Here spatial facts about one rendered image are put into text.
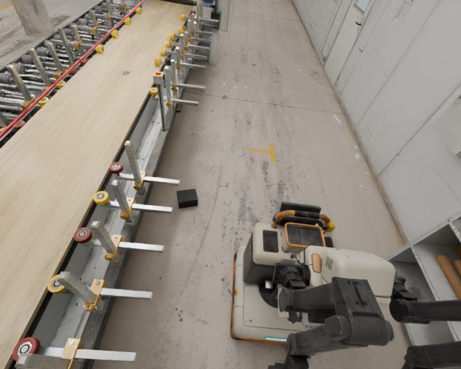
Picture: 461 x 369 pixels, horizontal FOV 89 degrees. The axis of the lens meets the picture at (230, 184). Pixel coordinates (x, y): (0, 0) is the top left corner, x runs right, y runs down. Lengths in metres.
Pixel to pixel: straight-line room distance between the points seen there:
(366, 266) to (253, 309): 1.12
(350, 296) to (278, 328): 1.36
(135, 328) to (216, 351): 0.63
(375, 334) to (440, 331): 2.20
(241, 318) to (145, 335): 0.74
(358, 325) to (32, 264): 1.37
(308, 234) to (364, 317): 0.96
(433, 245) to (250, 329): 1.66
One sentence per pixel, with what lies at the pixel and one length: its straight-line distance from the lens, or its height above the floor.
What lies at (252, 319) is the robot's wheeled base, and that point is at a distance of 1.91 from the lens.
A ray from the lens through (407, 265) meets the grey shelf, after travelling 2.90.
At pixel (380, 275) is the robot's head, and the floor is 1.37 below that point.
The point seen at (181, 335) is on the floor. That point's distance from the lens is 2.14.
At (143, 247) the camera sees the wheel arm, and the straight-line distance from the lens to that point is 1.45.
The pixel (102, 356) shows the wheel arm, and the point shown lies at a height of 0.85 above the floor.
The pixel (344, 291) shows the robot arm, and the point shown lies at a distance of 0.61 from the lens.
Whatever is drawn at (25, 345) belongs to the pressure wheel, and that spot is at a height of 0.90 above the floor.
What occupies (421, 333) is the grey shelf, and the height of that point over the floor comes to 0.14.
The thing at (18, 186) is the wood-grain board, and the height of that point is 0.90.
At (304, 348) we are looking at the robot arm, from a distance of 0.87.
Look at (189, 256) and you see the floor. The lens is 2.29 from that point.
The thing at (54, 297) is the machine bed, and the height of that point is 0.77.
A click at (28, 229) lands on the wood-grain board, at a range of 1.64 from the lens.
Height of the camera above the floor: 2.12
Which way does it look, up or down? 50 degrees down
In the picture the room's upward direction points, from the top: 11 degrees clockwise
